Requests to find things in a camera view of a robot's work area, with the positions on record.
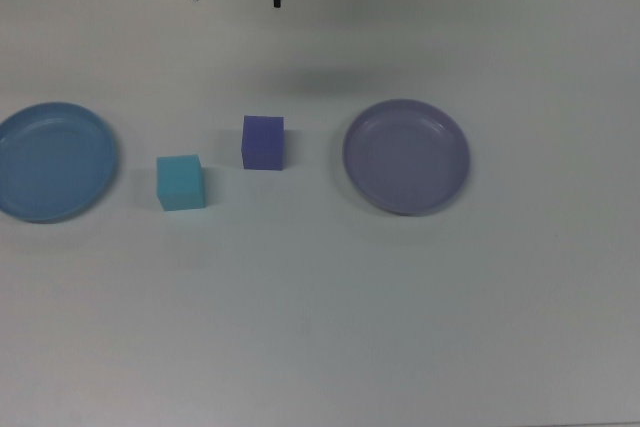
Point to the purple foam cube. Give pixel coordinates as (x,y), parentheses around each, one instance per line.
(263,143)

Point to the cyan foam cube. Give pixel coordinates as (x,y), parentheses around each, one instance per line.
(181,183)

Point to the purple plate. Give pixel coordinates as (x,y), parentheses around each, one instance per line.
(406,157)

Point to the blue plate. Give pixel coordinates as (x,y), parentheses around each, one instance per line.
(55,162)

